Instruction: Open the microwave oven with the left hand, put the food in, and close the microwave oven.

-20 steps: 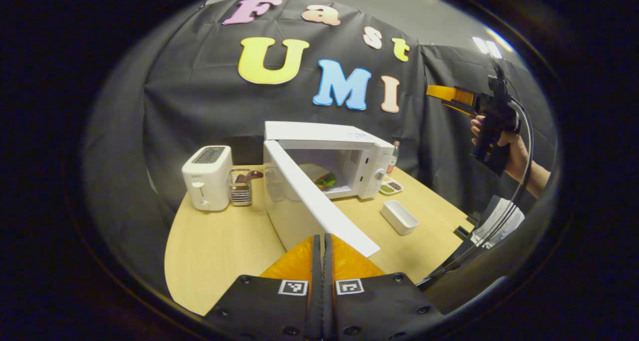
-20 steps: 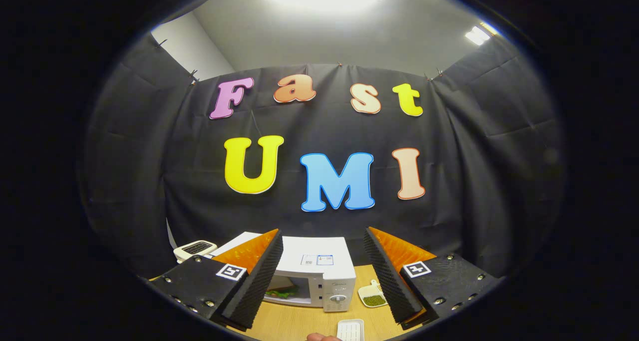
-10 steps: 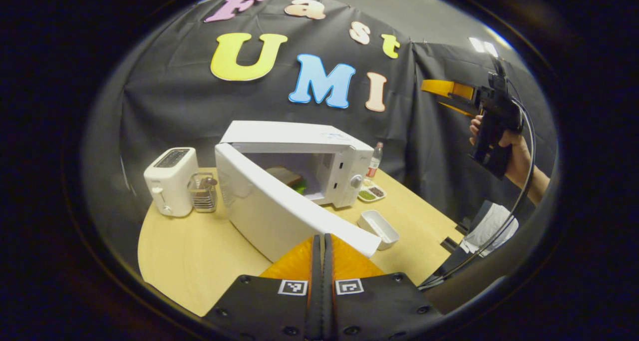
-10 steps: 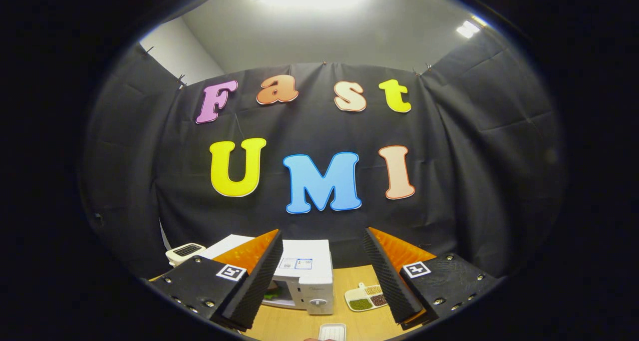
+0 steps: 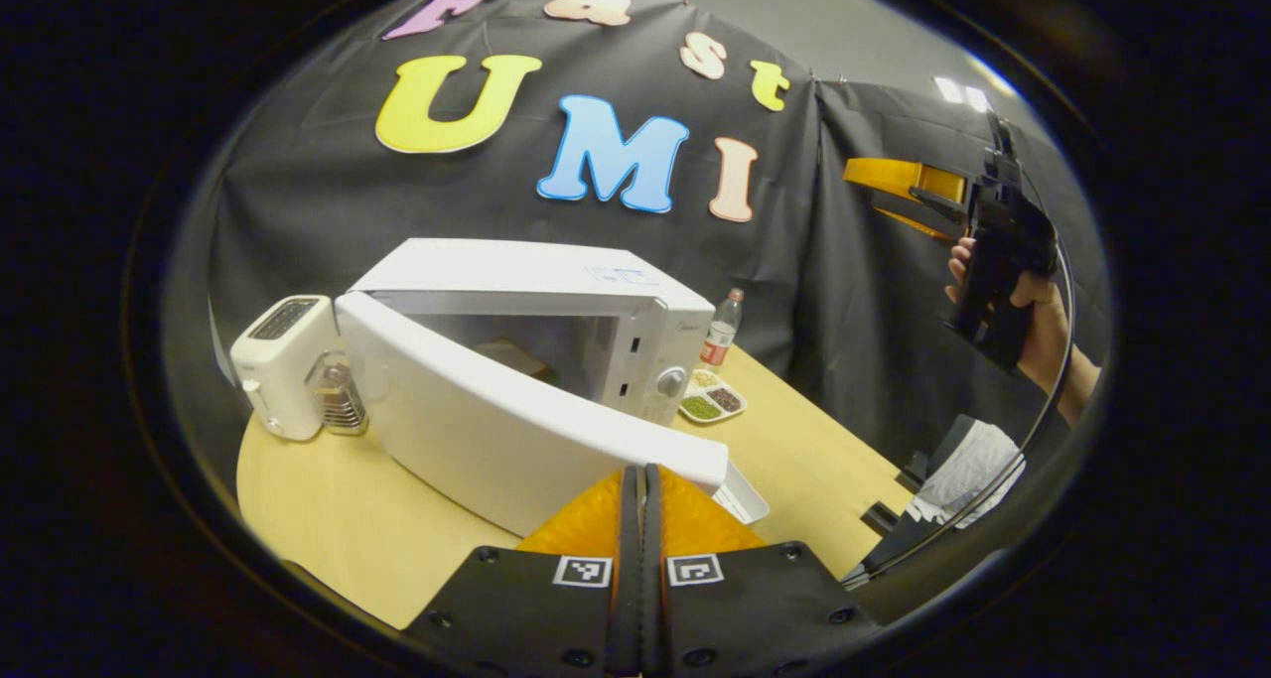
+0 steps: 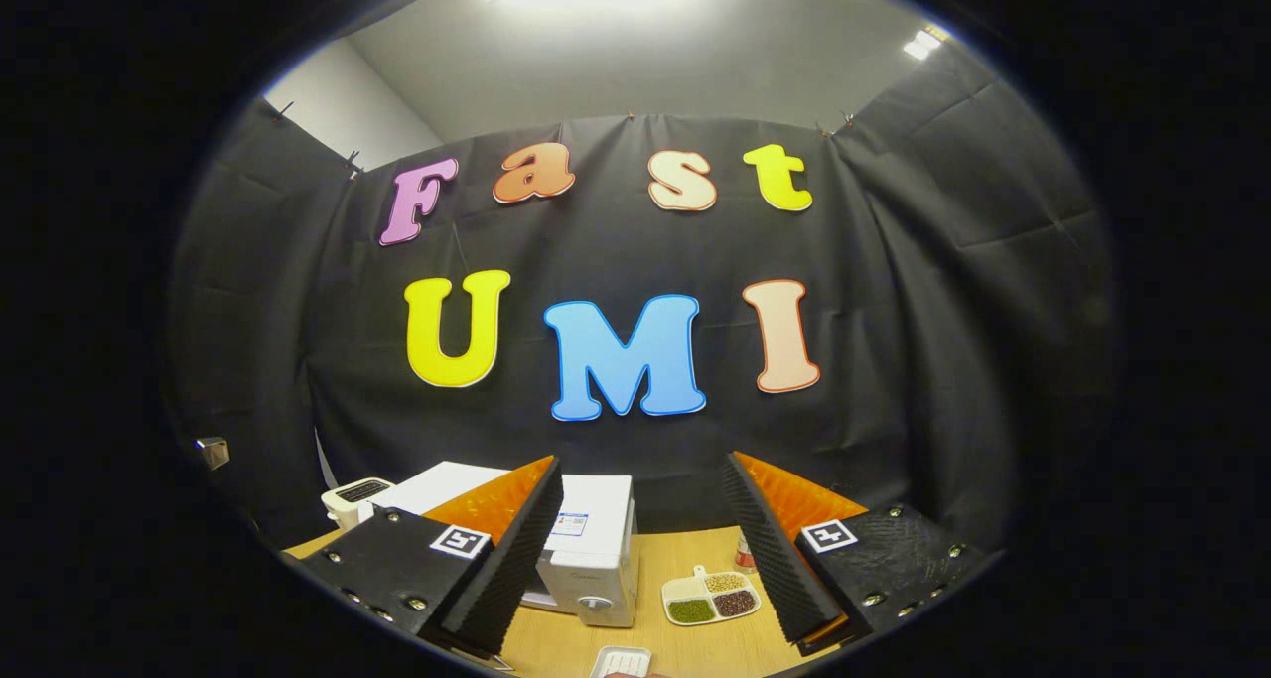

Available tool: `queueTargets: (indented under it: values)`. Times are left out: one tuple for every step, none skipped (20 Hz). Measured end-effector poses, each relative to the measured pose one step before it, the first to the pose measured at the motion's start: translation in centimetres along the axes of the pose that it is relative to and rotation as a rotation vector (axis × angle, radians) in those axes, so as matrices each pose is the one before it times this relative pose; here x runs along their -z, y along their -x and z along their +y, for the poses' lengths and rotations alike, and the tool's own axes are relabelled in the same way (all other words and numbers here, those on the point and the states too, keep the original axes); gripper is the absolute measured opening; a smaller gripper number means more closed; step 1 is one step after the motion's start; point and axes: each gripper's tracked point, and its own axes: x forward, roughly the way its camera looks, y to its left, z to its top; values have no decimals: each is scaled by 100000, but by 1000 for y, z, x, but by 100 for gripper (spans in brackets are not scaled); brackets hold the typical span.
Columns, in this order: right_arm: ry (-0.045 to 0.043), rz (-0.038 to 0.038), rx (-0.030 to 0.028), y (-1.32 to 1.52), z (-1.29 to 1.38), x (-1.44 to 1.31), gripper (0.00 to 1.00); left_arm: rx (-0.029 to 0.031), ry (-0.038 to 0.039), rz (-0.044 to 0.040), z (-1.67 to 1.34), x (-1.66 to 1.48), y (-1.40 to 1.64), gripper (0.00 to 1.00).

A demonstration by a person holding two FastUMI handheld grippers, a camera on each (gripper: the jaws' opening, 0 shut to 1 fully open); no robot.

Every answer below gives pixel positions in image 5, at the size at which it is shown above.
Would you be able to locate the thin black cable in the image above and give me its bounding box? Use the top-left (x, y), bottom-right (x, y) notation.
top-left (839, 236), bottom-right (1078, 592)

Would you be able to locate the white microwave oven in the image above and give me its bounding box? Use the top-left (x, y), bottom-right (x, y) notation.
top-left (335, 238), bottom-right (731, 538)

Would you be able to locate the white rectangular dish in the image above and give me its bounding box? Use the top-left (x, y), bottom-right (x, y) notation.
top-left (713, 460), bottom-right (771, 526)

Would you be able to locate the red label plastic bottle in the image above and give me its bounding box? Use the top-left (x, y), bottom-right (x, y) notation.
top-left (700, 288), bottom-right (745, 373)

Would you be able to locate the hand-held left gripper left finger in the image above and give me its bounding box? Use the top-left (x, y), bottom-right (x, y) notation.
top-left (402, 465), bottom-right (644, 678)

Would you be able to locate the black backdrop cloth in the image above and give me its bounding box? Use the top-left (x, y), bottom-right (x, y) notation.
top-left (164, 0), bottom-right (1113, 480)

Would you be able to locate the black chair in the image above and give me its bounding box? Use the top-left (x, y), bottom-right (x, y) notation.
top-left (859, 415), bottom-right (979, 580)

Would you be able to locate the sectioned tray of grains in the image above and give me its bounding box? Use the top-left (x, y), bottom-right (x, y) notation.
top-left (677, 367), bottom-right (748, 425)

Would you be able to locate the ceiling light panel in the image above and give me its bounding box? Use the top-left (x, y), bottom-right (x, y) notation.
top-left (931, 74), bottom-right (994, 115)

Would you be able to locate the glass jar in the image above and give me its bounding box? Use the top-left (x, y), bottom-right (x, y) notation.
top-left (308, 352), bottom-right (370, 437)

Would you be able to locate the white toaster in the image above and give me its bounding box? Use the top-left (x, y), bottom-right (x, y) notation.
top-left (230, 295), bottom-right (339, 443)

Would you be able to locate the white cloth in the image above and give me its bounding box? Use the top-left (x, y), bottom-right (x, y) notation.
top-left (909, 420), bottom-right (1027, 530)

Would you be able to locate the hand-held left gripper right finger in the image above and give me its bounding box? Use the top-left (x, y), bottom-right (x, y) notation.
top-left (643, 465), bottom-right (880, 678)

